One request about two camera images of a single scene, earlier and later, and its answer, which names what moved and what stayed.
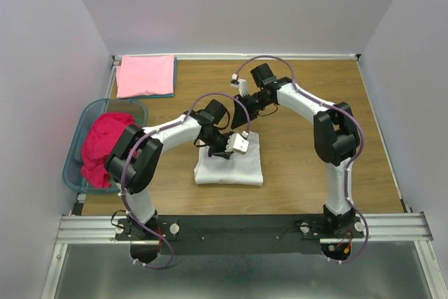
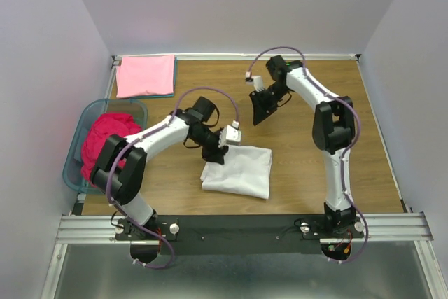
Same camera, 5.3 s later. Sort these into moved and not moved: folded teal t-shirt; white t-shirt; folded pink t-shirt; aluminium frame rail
Moved: white t-shirt
Not moved: aluminium frame rail; folded teal t-shirt; folded pink t-shirt
